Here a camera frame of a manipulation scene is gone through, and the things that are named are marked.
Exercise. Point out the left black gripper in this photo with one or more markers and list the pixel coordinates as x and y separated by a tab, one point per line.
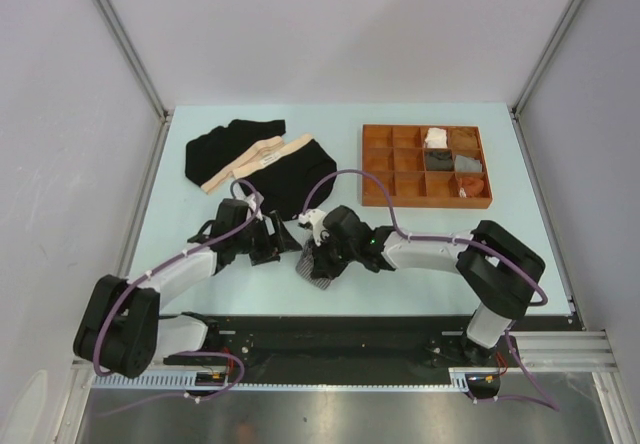
273	244

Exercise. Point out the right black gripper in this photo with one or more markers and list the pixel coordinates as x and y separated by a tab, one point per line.
322	266

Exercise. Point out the grey striped boxer underwear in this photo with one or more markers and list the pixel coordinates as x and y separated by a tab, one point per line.
305	267

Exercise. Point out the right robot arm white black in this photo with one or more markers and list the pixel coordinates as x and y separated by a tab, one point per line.
502	272

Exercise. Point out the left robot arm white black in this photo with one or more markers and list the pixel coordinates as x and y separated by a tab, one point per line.
122	330

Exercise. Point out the black underwear beige waistband front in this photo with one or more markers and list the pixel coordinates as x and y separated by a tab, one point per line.
286	176

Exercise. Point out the black underwear beige waistband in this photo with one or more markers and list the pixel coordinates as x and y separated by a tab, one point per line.
286	176
211	158

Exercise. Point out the black underwear beige waistband back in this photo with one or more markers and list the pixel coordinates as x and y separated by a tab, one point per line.
211	158

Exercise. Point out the wooden compartment tray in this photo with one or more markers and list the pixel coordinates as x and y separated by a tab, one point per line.
394	154

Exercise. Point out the dark grey rolled cloth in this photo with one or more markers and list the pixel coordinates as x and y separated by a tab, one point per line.
439	161

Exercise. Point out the white rolled cloth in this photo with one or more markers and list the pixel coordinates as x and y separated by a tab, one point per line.
436	138

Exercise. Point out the orange rolled cloth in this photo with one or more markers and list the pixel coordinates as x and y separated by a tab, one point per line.
470	186

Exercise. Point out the light grey rolled cloth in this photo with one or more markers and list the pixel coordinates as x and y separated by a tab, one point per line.
465	164

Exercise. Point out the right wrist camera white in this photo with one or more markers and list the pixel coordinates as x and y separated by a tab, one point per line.
313	220

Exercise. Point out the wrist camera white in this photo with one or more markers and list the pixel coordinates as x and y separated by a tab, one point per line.
254	201
313	220

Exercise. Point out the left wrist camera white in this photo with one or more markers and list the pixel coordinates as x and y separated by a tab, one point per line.
254	201

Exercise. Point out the white slotted cable duct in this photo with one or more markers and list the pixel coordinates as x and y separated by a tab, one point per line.
455	380

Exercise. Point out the aluminium front rail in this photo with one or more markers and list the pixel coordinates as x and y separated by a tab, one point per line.
539	349

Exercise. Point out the left aluminium frame post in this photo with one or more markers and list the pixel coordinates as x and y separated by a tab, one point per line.
126	47

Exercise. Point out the aluminium frame post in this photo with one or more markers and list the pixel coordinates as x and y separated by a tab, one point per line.
552	45
126	47

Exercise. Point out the right aluminium frame post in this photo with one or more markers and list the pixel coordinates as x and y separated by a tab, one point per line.
552	45

